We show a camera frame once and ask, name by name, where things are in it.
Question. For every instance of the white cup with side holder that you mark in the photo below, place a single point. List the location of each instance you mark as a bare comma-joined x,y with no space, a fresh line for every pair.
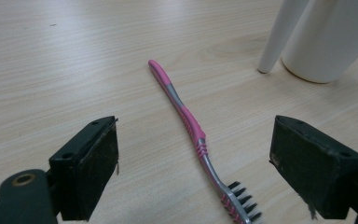
326,40

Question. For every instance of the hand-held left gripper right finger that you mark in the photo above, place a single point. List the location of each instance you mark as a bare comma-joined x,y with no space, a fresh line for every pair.
313,168

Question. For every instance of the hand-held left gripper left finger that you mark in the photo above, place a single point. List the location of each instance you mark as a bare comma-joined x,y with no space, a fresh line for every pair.
84,168

